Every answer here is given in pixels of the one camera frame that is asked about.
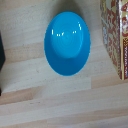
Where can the red yellow printed snack box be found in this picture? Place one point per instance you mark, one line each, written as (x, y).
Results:
(115, 30)

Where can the black fabric storage box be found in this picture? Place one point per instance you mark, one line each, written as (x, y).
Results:
(1, 56)

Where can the blue plastic bowl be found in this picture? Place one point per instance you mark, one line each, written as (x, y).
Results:
(66, 43)

